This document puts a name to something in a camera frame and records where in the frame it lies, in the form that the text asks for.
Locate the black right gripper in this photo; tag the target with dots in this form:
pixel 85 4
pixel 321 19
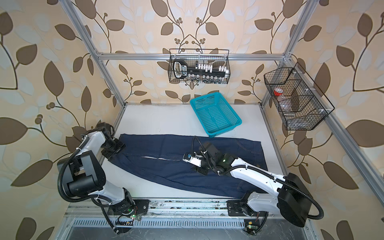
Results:
pixel 199 170

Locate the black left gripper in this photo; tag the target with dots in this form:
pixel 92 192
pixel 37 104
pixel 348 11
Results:
pixel 120 145

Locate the dark blue denim trousers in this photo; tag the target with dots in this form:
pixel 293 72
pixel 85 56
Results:
pixel 159 159

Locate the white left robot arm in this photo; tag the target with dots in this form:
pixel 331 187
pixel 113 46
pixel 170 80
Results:
pixel 81 176

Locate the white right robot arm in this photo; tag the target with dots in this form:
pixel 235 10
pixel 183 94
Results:
pixel 287 194

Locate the teal plastic basket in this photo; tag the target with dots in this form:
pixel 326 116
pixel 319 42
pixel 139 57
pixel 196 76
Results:
pixel 215 114

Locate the red capped bottle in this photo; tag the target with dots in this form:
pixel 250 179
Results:
pixel 279 94

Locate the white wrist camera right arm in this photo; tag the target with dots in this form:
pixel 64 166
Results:
pixel 193 159

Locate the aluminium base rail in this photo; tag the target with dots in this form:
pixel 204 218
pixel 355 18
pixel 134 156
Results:
pixel 166 213

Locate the black wire basket back wall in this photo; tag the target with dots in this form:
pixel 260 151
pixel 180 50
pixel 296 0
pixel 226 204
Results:
pixel 206 66

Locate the black wire basket wall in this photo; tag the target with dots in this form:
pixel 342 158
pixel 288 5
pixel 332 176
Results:
pixel 304 107
pixel 206 66

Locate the black wire basket right wall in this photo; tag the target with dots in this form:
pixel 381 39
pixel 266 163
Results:
pixel 304 107

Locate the aluminium frame post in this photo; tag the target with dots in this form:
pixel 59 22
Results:
pixel 69 9

